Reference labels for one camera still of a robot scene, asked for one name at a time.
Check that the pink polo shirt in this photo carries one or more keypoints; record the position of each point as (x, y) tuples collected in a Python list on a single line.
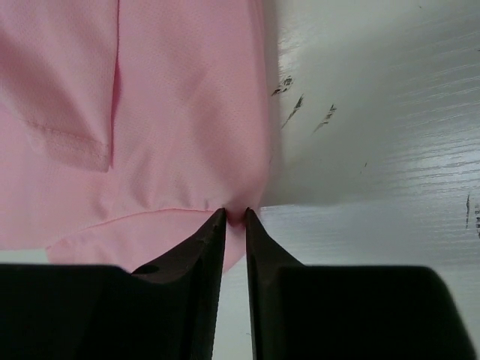
[(126, 124)]

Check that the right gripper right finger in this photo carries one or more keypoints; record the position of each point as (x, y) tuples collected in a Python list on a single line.
[(265, 259)]

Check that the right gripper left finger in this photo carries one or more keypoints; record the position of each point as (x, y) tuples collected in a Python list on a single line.
[(181, 313)]

